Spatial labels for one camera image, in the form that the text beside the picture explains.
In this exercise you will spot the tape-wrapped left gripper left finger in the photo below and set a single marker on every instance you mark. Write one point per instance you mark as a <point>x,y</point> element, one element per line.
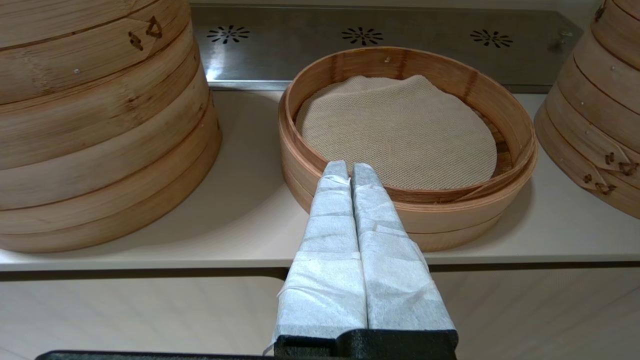
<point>330,260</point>

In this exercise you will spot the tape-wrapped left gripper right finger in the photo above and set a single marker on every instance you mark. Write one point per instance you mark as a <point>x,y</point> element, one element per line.
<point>395,280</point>

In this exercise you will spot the single bamboo steamer tray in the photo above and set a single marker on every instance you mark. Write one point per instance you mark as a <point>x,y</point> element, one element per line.
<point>450,215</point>

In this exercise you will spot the beige mesh steamer liner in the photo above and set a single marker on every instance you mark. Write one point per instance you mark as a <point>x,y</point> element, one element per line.
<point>400,130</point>

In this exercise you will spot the wide bamboo steamer stack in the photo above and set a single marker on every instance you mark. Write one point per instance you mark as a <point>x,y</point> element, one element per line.
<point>100,140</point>

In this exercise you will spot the tall bamboo steamer basket stack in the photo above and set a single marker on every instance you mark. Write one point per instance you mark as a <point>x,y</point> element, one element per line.
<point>595,110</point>

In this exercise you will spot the steel vent panel with flower holes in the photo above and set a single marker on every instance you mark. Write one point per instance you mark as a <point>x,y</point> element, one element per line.
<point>280,55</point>

